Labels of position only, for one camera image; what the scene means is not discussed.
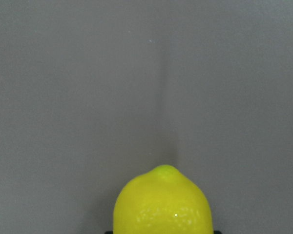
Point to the yellow lemon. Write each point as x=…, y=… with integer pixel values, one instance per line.
x=162, y=201

